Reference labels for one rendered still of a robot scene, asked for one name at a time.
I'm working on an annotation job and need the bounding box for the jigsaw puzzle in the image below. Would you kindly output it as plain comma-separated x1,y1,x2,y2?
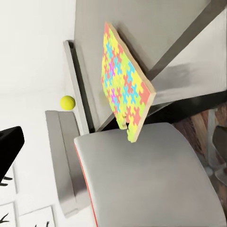
101,21,157,143

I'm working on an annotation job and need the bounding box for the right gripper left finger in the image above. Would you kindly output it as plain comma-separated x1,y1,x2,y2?
0,126,25,183

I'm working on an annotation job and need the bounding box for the tennis ball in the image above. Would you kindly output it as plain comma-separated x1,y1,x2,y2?
60,96,76,112

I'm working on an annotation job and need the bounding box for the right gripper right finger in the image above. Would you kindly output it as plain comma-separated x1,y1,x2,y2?
212,126,227,163

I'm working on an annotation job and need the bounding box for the toy box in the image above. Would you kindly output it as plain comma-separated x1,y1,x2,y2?
45,111,91,219

